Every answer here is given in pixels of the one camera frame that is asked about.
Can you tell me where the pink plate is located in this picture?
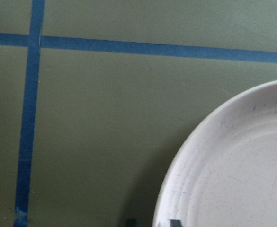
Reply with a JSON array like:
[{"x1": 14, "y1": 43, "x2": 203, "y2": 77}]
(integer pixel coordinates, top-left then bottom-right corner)
[{"x1": 152, "y1": 80, "x2": 277, "y2": 227}]

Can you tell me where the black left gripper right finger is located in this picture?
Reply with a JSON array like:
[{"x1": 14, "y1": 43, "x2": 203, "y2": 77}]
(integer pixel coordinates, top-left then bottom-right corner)
[{"x1": 170, "y1": 219, "x2": 183, "y2": 227}]

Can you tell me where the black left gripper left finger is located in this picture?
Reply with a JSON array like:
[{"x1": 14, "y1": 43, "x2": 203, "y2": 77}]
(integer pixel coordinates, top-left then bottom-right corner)
[{"x1": 125, "y1": 218, "x2": 137, "y2": 227}]

